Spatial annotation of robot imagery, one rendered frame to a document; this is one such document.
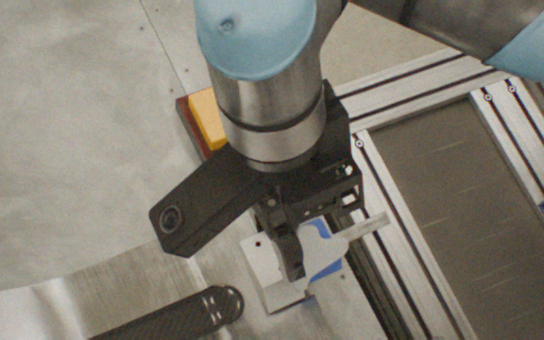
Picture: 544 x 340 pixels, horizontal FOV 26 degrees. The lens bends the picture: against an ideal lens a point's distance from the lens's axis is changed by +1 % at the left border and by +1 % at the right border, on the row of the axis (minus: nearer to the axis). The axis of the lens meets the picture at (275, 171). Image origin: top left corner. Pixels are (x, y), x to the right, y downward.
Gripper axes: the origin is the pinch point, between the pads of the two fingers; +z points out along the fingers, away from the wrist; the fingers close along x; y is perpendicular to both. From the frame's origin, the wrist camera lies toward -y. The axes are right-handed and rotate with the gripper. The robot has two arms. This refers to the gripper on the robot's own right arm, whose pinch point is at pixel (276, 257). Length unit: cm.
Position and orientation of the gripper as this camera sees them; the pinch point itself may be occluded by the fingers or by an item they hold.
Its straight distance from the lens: 102.6
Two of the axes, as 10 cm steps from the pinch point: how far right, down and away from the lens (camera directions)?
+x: -4.2, -7.6, 5.0
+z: 1.0, 5.1, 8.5
